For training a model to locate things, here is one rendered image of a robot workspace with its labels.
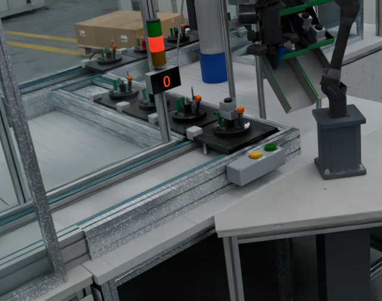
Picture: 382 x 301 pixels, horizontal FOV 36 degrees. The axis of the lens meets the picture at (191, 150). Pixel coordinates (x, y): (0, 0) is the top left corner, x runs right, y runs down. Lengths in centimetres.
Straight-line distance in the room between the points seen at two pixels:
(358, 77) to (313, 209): 175
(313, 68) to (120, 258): 114
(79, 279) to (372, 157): 109
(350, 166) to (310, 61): 58
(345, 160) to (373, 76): 165
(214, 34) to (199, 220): 139
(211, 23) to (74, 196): 137
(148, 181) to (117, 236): 31
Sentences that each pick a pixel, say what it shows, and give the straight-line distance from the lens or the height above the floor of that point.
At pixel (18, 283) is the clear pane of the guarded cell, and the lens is 167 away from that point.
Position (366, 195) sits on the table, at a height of 86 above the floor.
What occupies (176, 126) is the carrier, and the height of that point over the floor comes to 97.
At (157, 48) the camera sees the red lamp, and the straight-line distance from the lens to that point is 204.
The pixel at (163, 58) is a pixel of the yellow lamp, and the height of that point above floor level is 128.
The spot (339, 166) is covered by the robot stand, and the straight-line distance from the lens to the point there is 204.
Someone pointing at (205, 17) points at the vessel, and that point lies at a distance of 302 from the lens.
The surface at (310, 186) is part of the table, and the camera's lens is 200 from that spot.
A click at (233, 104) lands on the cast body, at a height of 107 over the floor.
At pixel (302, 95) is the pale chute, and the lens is 232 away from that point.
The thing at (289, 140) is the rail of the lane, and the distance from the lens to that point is 217.
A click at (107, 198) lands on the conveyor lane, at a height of 92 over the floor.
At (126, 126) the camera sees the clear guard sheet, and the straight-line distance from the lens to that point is 209.
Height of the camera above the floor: 181
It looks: 24 degrees down
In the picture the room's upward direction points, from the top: 8 degrees counter-clockwise
